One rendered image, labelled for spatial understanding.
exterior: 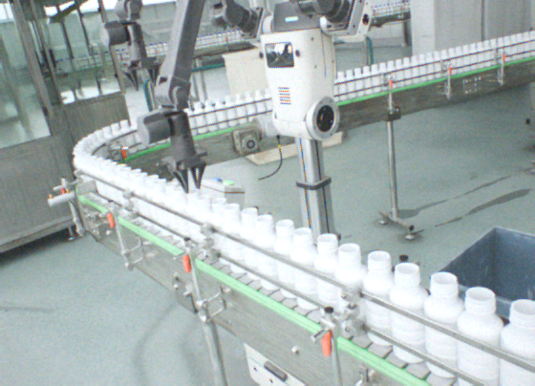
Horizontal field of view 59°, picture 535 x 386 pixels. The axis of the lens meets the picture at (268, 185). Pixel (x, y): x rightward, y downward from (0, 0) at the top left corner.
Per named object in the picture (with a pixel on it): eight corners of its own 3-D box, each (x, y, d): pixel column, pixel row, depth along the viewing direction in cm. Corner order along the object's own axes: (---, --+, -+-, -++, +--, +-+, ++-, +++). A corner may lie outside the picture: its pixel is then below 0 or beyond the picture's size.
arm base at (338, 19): (336, -5, 153) (327, 32, 153) (320, -16, 147) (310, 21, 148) (357, -9, 146) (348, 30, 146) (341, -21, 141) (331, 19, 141)
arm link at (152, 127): (186, 84, 113) (167, 85, 119) (141, 96, 106) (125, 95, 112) (196, 134, 116) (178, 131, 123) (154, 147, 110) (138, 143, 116)
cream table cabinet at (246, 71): (319, 134, 616) (308, 39, 575) (344, 142, 560) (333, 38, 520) (239, 154, 581) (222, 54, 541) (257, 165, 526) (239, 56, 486)
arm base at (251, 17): (256, 38, 180) (264, 7, 180) (240, 30, 175) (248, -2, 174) (242, 39, 187) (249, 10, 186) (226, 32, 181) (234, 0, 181)
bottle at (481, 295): (473, 407, 69) (473, 311, 63) (450, 378, 74) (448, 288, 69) (510, 396, 70) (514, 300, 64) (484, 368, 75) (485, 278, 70)
